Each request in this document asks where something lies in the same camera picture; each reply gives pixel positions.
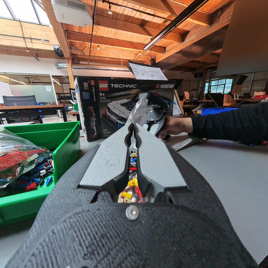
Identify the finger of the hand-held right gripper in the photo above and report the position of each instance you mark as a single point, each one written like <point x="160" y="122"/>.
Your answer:
<point x="157" y="128"/>

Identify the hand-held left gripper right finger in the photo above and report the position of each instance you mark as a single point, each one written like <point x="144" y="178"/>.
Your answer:
<point x="161" y="167"/>

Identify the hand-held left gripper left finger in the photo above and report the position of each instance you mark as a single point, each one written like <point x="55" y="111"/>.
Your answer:
<point x="104" y="163"/>

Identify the small clear bag yellow pieces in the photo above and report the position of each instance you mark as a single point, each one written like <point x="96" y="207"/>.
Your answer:
<point x="138" y="108"/>

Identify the person's right forearm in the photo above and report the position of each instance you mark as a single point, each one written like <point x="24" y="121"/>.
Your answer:
<point x="230" y="123"/>

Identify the black lego car box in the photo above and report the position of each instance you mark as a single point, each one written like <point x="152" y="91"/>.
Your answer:
<point x="117" y="98"/>

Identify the loose lego pieces in bin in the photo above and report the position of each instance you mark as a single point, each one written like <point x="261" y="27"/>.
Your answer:
<point x="39" y="178"/>

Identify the clear bag of lego bricks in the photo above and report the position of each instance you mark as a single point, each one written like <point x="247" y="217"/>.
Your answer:
<point x="16" y="155"/>

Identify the person's right hand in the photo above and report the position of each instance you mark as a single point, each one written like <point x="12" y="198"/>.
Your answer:
<point x="180" y="125"/>

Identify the paper sign in clear stand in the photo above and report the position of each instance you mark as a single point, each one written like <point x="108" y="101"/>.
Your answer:
<point x="177" y="106"/>

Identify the white instruction booklet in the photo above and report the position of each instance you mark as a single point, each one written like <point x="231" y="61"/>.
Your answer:
<point x="186" y="143"/>

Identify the green plastic bin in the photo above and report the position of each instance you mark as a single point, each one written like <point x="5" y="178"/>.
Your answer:
<point x="65" y="142"/>

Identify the printed paper sheet on stand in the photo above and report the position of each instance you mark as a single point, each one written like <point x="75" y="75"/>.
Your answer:
<point x="147" y="71"/>

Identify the blue plastic bin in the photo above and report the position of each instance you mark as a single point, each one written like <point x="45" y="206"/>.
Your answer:
<point x="217" y="111"/>

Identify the white square marker sign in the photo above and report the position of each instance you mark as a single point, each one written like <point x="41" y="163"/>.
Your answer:
<point x="72" y="95"/>

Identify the wooden desk with black legs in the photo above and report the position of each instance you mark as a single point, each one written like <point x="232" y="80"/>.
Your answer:
<point x="31" y="107"/>

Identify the black computer monitor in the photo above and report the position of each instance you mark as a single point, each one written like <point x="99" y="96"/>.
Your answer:
<point x="20" y="101"/>

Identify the red plastic bin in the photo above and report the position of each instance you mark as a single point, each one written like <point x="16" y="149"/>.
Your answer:
<point x="260" y="96"/>

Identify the ceiling spot lamp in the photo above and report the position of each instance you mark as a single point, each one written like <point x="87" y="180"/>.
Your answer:
<point x="109" y="10"/>

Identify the black round ceiling speaker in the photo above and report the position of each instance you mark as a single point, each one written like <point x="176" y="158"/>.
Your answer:
<point x="58" y="51"/>

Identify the white ceiling projector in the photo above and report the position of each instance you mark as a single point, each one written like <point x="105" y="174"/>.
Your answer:
<point x="73" y="12"/>

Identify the small black dome camera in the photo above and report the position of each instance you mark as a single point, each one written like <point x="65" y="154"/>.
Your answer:
<point x="153" y="61"/>

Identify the silver ventilation duct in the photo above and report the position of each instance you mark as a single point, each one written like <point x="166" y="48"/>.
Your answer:
<point x="94" y="67"/>

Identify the black ceiling light rail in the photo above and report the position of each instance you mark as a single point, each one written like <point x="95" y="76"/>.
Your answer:
<point x="173" y="23"/>

